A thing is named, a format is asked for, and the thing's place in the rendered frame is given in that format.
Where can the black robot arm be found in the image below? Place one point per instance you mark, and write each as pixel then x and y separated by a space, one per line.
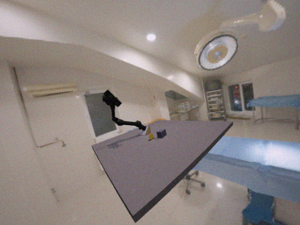
pixel 120 122

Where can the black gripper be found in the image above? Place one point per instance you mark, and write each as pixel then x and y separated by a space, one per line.
pixel 113 98

